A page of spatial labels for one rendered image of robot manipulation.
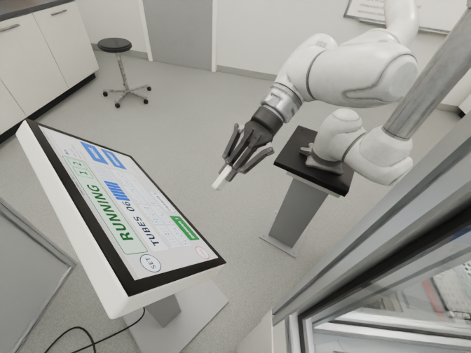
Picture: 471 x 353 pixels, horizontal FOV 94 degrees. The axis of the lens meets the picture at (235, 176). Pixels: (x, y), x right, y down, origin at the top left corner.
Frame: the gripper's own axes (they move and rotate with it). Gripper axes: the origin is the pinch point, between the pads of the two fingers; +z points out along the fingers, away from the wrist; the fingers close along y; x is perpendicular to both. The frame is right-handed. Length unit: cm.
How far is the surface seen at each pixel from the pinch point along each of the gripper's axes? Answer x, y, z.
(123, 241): -21.1, 1.9, 16.9
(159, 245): -13.6, 4.1, 17.0
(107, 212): -20.0, -5.7, 16.9
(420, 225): -31.4, 29.2, -10.6
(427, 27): 251, -20, -278
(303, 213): 89, 15, -4
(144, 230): -14.5, -0.3, 16.9
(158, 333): 60, -3, 96
